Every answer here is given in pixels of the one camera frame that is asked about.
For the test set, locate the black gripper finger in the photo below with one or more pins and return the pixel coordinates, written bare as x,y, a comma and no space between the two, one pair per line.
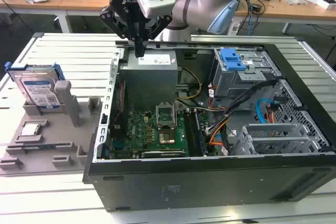
160,26
113,19

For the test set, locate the hard disk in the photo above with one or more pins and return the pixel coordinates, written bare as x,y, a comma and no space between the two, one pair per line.
36,87

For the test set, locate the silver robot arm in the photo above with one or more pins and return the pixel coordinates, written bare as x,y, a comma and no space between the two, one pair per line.
199,1

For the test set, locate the silver metal disk bay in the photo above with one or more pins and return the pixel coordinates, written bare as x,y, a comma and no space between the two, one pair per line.
273,129

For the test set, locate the wooden desk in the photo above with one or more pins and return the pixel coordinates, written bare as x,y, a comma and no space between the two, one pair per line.
105,2

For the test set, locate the grey power supply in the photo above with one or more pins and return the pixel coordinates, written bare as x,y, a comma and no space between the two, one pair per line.
149,82

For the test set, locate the white power strip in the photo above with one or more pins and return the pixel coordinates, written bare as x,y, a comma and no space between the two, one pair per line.
233,28

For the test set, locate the blue plastic latch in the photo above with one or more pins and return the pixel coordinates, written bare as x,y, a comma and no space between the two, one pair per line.
231,60

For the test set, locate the silver drive cage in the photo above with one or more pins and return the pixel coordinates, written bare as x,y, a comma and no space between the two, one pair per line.
231,85

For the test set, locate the green motherboard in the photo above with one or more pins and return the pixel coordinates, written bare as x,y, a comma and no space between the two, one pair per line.
139,129

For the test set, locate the CPU socket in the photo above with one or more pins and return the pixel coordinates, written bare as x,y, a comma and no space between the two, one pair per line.
167,138

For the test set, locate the dark RAM stick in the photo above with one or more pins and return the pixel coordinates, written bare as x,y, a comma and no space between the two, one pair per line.
200,134

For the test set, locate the black graphics card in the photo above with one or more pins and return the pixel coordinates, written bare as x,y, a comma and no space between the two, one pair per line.
162,154

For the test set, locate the grey parts rack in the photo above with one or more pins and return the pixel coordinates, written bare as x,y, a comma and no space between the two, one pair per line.
52,134

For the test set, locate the silver CPU chip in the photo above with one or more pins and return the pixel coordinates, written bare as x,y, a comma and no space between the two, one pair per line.
31,130

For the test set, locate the blue RAM stick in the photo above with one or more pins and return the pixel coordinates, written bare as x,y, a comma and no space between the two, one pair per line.
44,145

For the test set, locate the black PC case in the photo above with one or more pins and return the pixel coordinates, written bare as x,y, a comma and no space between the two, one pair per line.
183,187

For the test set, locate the white cardboard box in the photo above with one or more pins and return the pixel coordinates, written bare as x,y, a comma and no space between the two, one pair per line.
326,3

